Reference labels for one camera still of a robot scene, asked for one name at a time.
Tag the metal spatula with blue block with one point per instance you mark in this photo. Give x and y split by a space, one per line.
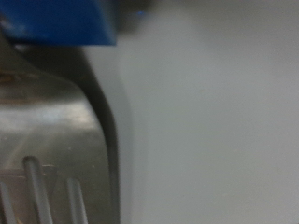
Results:
46 124

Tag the silver toaster oven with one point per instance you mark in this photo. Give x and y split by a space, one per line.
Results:
218 124

